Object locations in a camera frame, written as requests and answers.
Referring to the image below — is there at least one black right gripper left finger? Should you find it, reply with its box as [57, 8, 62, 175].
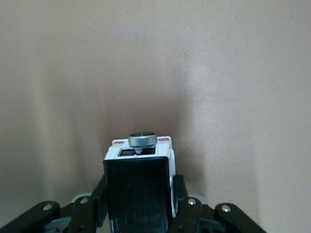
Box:
[0, 174, 109, 233]

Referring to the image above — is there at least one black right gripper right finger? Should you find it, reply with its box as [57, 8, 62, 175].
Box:
[170, 174, 270, 233]

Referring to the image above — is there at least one white jeep toy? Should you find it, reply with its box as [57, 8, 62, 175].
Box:
[103, 130, 180, 233]

